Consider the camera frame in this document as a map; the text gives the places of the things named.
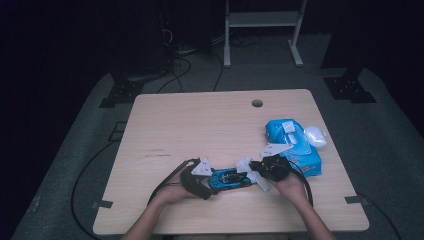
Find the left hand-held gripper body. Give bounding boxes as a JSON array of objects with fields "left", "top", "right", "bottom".
[{"left": 180, "top": 156, "right": 215, "bottom": 200}]

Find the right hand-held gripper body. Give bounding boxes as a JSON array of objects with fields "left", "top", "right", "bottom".
[{"left": 254, "top": 142, "right": 295, "bottom": 183}]

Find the white wet wipe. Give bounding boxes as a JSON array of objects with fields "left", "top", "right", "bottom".
[{"left": 235, "top": 155, "right": 272, "bottom": 193}]

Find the blue and black toy car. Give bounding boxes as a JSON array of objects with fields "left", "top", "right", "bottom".
[{"left": 208, "top": 167, "right": 253, "bottom": 195}]

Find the blue wet wipes pack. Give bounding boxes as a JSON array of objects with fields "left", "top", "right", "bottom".
[{"left": 264, "top": 118, "right": 323, "bottom": 178}]

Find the person's left hand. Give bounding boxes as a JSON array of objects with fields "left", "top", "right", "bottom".
[{"left": 155, "top": 170, "right": 202, "bottom": 206}]

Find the person's right hand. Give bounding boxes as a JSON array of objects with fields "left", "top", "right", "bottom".
[{"left": 268, "top": 171, "right": 310, "bottom": 205}]

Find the white rounded object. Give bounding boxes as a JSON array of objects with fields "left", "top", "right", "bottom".
[{"left": 304, "top": 125, "right": 328, "bottom": 149}]

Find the black stand base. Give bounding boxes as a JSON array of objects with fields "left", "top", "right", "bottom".
[
  {"left": 323, "top": 75, "right": 378, "bottom": 104},
  {"left": 99, "top": 78, "right": 145, "bottom": 109}
]

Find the white metal stand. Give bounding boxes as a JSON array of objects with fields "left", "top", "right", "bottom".
[{"left": 223, "top": 0, "right": 308, "bottom": 69}]

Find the left hand-held gripper black cable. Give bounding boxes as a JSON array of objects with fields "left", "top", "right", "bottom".
[{"left": 147, "top": 157, "right": 201, "bottom": 206}]

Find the hand-held gripper black cable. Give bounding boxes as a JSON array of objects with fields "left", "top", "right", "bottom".
[
  {"left": 147, "top": 157, "right": 201, "bottom": 206},
  {"left": 288, "top": 160, "right": 315, "bottom": 207}
]

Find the right hand-held gripper black cable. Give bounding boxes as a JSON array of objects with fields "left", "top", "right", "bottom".
[{"left": 288, "top": 160, "right": 315, "bottom": 207}]

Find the thin black floor cable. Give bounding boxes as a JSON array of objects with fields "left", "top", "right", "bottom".
[{"left": 211, "top": 49, "right": 225, "bottom": 93}]

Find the looped black floor cable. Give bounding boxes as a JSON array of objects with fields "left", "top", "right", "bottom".
[{"left": 156, "top": 56, "right": 193, "bottom": 94}]

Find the long black floor cable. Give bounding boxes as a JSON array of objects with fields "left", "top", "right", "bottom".
[
  {"left": 353, "top": 191, "right": 403, "bottom": 240},
  {"left": 70, "top": 139, "right": 116, "bottom": 240}
]

